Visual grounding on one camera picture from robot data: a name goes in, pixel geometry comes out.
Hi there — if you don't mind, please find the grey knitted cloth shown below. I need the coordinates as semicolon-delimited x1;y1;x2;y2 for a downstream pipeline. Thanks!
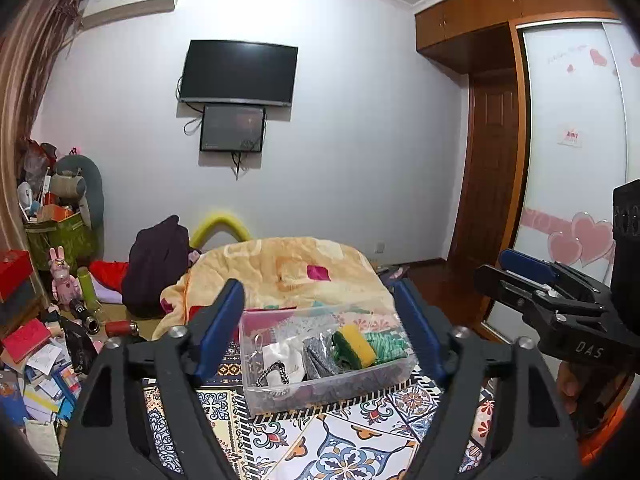
301;335;342;381

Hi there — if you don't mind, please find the small black wall monitor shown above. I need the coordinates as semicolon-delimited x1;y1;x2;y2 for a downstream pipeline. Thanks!
199;104;267;154

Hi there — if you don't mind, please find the red cylinder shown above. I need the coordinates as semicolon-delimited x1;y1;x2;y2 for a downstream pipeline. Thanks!
104;320;141;338

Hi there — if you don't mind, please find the red box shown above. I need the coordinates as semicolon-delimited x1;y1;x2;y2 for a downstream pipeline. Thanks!
0;249;35;303

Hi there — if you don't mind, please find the white sticker with red print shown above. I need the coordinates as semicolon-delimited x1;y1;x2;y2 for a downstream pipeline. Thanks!
557;122;586;150

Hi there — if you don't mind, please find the yellow foam tube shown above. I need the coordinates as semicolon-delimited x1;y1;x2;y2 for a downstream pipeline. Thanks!
191;210;252;251

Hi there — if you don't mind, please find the white cloth pouch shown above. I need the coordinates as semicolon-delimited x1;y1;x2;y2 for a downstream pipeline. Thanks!
260;339;307;386

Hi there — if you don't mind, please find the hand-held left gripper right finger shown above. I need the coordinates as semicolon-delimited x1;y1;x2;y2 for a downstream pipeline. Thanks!
387;278;583;480

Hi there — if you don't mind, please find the brown wooden door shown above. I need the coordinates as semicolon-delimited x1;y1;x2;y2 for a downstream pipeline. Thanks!
446;72;523;273

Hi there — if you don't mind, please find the beige fleece blanket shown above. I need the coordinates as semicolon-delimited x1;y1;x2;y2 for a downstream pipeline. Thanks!
152;237;401;341

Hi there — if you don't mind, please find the pink rabbit toy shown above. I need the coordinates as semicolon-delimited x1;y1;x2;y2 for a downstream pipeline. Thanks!
47;246;82;311

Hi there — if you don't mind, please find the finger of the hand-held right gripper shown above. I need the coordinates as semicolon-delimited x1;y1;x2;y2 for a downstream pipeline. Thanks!
474;265;601;318
499;249;612;306

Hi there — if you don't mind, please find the dark purple backpack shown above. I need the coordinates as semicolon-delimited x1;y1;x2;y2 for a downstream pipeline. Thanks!
121;215;193;318

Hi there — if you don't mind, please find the white air conditioner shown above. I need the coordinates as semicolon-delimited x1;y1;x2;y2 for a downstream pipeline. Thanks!
80;0;185;31

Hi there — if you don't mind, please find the red cloth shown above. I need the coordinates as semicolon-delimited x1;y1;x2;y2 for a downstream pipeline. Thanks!
89;260;132;293

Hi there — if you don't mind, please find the colourful patterned bed sheet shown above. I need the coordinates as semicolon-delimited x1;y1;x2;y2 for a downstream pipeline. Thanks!
142;305;501;480

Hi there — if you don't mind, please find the black flashlight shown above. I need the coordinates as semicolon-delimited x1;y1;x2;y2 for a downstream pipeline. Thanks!
69;299;103;333

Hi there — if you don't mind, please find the yellow and green sponge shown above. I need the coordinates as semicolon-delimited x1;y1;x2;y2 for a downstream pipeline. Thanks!
333;323;377;368

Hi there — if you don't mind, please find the green striped cloth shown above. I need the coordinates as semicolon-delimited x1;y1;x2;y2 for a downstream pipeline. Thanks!
365;330;408;362

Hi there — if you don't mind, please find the grey neck pillow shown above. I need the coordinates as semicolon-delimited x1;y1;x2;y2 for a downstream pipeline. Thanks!
52;155;105;228

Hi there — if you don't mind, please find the pile of papers and books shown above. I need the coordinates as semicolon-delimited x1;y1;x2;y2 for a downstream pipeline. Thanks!
0;310;96;461

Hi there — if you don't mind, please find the green cardboard box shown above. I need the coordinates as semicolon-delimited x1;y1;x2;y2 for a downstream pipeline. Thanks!
25;210;98;273

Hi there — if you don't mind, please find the wooden wardrobe with heart doors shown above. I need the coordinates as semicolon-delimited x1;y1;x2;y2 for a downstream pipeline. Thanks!
414;0;640;341

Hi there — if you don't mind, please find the black wall television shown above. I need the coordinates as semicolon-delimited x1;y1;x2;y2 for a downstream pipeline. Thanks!
179;39;299;109

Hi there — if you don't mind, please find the clear plastic storage box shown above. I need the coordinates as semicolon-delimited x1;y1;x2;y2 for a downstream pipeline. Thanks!
238;305;417;417

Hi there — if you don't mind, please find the person's right hand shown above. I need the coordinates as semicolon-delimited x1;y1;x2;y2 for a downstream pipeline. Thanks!
556;360;582;402

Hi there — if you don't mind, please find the red book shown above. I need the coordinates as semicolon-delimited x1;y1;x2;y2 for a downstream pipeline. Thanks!
0;319;53;365

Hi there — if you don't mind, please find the green bottle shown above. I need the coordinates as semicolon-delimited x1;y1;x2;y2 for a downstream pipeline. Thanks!
76;267;103;311

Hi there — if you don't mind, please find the brown striped curtain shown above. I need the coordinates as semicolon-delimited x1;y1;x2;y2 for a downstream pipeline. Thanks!
0;0;86;271

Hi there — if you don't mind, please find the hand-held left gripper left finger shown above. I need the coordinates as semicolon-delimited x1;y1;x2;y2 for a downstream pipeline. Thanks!
57;278;246;480

